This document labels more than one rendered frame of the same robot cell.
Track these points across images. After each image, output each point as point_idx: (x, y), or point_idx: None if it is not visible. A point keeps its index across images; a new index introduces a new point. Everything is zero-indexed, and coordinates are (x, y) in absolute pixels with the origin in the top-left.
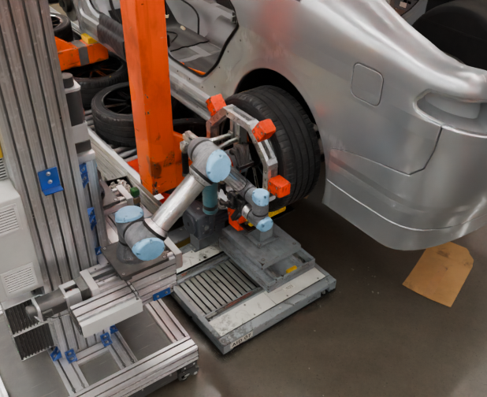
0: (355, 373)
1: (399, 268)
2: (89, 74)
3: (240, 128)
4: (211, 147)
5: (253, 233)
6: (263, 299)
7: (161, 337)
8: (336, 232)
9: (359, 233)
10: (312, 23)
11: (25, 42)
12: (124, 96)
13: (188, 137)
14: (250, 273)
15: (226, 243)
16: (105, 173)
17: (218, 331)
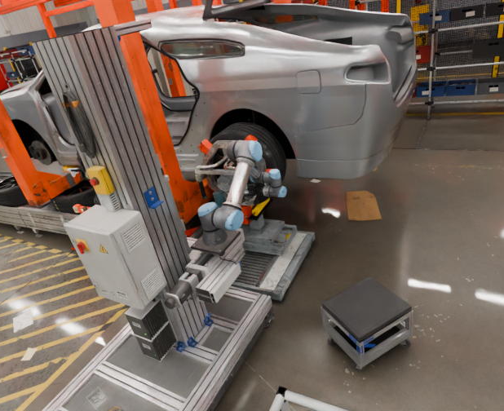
0: (361, 271)
1: (340, 214)
2: (78, 191)
3: None
4: (245, 141)
5: (253, 227)
6: (282, 260)
7: (242, 303)
8: (292, 214)
9: (305, 209)
10: (258, 64)
11: (117, 90)
12: None
13: (200, 170)
14: (263, 250)
15: None
16: None
17: (269, 288)
